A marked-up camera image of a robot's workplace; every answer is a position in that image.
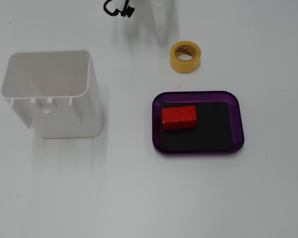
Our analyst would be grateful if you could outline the purple metal tray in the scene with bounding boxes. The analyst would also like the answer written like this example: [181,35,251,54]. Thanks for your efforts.
[151,90,245,155]

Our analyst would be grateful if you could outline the white plastic box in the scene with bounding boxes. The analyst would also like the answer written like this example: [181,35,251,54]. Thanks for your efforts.
[0,50,103,139]

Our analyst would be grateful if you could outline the black tray mat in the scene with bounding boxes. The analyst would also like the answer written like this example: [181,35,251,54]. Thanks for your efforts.
[159,101,234,152]

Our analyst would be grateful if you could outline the yellow masking tape roll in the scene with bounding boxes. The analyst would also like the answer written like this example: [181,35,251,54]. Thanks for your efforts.
[170,41,202,74]

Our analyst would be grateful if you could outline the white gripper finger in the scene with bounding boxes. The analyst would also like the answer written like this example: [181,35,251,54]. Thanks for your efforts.
[149,0,176,41]

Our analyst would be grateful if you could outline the black cable with plug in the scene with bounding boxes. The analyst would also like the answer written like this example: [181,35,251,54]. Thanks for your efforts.
[103,0,136,18]

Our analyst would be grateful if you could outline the red perforated block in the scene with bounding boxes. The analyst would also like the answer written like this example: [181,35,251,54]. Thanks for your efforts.
[161,106,198,131]

